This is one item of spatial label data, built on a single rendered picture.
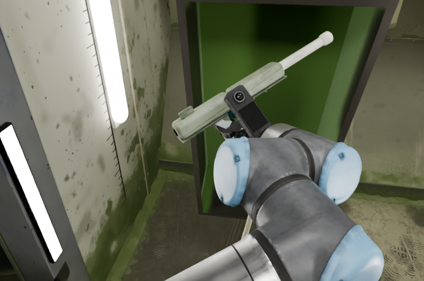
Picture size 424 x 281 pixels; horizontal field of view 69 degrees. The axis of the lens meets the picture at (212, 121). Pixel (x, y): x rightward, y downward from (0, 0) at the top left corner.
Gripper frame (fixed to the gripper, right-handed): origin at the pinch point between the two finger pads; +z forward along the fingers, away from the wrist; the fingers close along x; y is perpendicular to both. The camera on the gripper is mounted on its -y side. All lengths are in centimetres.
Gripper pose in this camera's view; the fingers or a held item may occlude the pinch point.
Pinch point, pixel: (223, 114)
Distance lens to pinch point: 75.7
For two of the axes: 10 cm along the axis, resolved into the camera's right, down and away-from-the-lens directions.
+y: 4.0, 8.2, 4.1
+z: -4.3, -2.2, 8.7
